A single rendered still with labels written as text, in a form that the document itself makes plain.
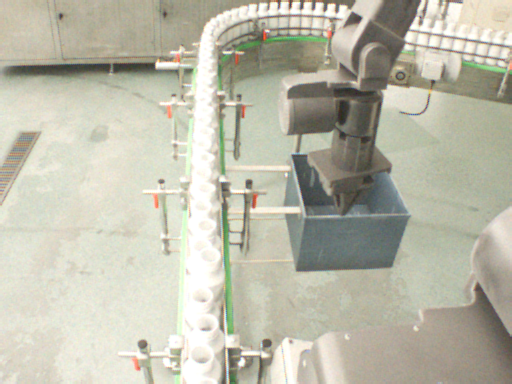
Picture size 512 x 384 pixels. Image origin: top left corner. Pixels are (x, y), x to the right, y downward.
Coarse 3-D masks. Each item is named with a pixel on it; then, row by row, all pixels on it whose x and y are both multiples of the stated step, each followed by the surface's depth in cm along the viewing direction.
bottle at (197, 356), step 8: (192, 352) 68; (200, 352) 69; (208, 352) 69; (192, 360) 66; (200, 360) 73; (208, 360) 72; (216, 360) 71; (184, 368) 69; (192, 368) 67; (200, 368) 66; (208, 368) 66; (216, 368) 69; (184, 376) 68; (192, 376) 67; (200, 376) 67; (208, 376) 67; (216, 376) 68
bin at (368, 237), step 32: (288, 192) 154; (320, 192) 161; (384, 192) 148; (288, 224) 153; (320, 224) 129; (352, 224) 129; (384, 224) 130; (320, 256) 136; (352, 256) 137; (384, 256) 138
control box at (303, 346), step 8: (280, 344) 76; (288, 344) 74; (296, 344) 74; (304, 344) 75; (280, 352) 75; (288, 352) 72; (296, 352) 73; (272, 360) 76; (280, 360) 74; (288, 360) 71; (296, 360) 72; (272, 368) 75; (280, 368) 73; (288, 368) 70; (296, 368) 70; (272, 376) 75; (280, 376) 72; (288, 376) 69; (296, 376) 69
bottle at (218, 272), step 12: (204, 252) 80; (216, 252) 80; (204, 264) 78; (216, 264) 79; (192, 276) 81; (204, 276) 79; (216, 276) 80; (192, 288) 82; (216, 288) 80; (204, 300) 82; (216, 300) 82
